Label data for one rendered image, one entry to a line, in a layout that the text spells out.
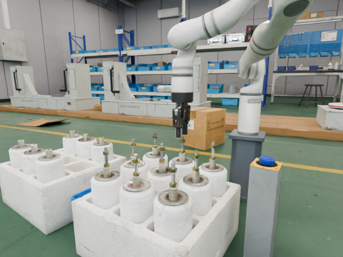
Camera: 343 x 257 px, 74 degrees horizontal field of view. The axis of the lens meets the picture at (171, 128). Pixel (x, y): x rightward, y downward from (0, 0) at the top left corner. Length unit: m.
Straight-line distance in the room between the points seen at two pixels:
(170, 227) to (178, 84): 0.42
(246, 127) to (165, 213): 0.61
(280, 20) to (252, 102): 0.41
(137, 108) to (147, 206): 2.46
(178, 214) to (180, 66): 0.44
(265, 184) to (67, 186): 0.68
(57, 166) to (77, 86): 2.94
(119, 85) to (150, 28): 7.25
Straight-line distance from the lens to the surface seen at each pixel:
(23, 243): 0.98
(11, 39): 7.30
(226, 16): 0.70
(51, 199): 0.93
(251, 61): 0.91
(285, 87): 8.85
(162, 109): 2.83
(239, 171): 1.07
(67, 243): 0.91
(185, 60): 0.74
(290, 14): 0.69
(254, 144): 1.02
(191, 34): 0.72
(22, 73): 4.96
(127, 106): 3.11
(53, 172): 0.93
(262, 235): 0.72
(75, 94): 3.82
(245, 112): 1.02
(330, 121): 2.57
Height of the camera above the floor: 0.53
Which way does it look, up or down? 12 degrees down
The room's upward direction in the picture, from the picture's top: straight up
